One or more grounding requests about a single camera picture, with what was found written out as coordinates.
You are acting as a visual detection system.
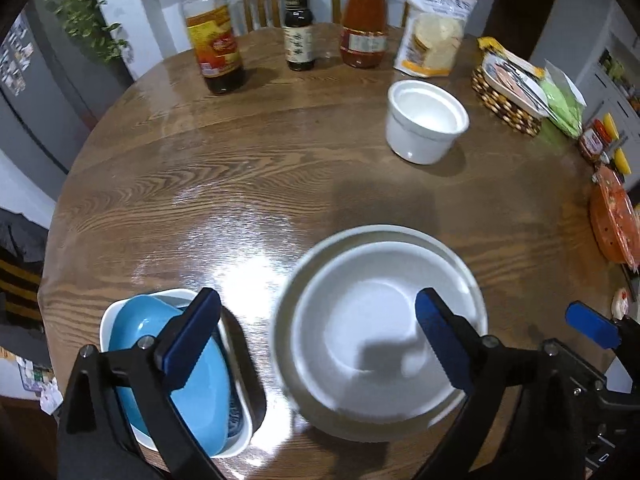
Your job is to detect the white round plate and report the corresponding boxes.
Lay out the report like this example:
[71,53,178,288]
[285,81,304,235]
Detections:
[269,224,489,444]

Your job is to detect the small dark sauce bottle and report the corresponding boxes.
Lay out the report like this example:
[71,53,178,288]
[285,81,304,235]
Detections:
[283,0,317,72]

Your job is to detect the orange sauce jar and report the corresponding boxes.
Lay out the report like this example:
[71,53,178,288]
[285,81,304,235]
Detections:
[339,0,391,69]

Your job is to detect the wooden side chair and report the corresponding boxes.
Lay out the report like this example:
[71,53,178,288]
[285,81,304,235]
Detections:
[0,255,45,327]

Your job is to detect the red jar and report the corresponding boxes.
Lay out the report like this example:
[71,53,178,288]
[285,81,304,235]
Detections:
[578,127,609,164]

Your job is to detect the green packet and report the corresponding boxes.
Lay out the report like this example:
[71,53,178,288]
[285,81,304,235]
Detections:
[541,59,588,139]

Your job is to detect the white rectangular dish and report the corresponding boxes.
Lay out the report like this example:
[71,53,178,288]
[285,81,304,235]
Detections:
[98,288,254,460]

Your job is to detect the grey refrigerator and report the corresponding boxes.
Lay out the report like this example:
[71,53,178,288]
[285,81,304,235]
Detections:
[0,0,103,177]

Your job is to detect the crumpled paper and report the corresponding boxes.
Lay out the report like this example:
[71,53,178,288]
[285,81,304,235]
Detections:
[16,354,65,415]

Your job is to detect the packets in basket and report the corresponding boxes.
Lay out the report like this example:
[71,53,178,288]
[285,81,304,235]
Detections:
[477,36,549,117]

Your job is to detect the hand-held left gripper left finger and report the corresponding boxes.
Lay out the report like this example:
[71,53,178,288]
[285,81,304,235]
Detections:
[57,287,227,480]

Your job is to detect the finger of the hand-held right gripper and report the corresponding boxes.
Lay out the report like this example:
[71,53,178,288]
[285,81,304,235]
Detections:
[557,342,610,397]
[565,301,640,392]

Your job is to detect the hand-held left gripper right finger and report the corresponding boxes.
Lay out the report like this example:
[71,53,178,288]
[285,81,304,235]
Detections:
[414,287,587,480]

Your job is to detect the dark cloth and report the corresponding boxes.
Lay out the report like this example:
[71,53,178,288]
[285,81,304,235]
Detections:
[0,207,49,265]

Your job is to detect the orange lidded bowl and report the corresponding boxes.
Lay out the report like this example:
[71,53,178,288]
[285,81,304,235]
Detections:
[588,166,640,264]

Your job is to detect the green leafy plant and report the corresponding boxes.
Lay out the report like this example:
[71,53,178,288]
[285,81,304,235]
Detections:
[44,0,135,67]

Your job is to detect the woven basket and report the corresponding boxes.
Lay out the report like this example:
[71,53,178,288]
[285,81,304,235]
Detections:
[471,52,548,137]

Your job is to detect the yellow bottle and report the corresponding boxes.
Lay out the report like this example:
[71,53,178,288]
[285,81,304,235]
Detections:
[602,113,633,177]

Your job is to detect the small white bowl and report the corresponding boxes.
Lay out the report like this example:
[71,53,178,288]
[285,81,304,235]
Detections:
[385,80,470,166]
[391,82,469,133]

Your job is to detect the blue plate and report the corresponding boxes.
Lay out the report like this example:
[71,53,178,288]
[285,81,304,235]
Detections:
[108,295,232,458]

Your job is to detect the white cabinet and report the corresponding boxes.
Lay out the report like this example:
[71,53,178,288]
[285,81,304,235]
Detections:
[575,0,640,141]

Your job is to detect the large soy sauce bottle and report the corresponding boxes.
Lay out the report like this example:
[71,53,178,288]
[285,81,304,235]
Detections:
[182,0,247,96]

